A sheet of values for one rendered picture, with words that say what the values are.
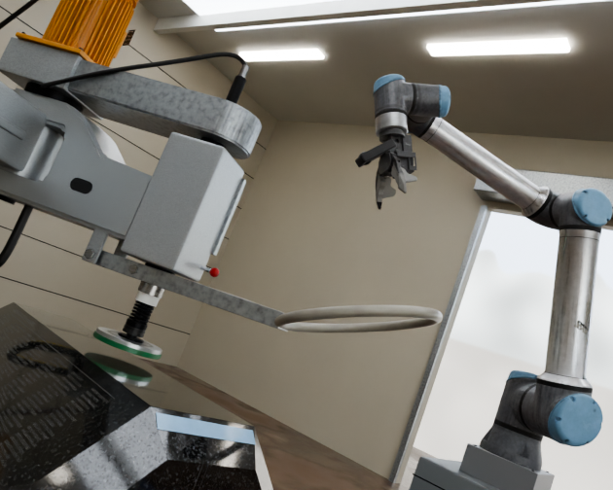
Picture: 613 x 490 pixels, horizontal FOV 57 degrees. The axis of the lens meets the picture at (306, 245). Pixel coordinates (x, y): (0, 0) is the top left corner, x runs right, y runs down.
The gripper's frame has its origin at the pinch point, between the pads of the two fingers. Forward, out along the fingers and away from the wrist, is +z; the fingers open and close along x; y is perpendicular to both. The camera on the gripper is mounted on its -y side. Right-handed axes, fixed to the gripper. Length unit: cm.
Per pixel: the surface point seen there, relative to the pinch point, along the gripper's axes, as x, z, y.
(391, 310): -1.3, 29.6, -1.9
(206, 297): 40, 21, -42
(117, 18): 63, -84, -73
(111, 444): 0, 59, -68
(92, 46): 63, -72, -81
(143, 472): -2, 64, -61
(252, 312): 33, 26, -30
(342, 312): 2.6, 29.9, -13.7
